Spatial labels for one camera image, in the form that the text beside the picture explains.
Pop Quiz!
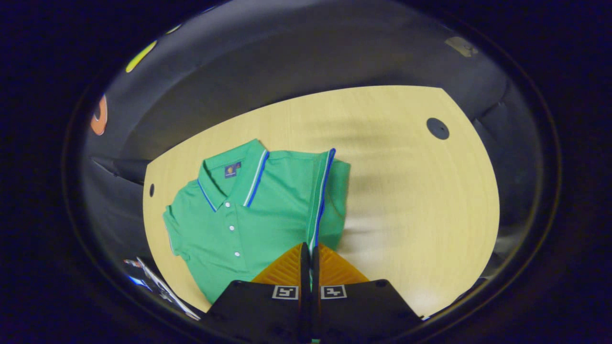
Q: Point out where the black backdrop cloth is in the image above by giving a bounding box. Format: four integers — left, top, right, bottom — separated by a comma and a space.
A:
79, 0, 546, 268

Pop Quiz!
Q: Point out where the green T-shirt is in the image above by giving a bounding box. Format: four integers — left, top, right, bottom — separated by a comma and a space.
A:
163, 139, 352, 304

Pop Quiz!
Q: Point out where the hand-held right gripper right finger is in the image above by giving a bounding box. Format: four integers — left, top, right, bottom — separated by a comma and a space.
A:
312, 242, 424, 344

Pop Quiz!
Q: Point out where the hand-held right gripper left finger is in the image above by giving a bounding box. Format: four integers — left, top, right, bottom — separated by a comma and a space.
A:
203, 242, 312, 344

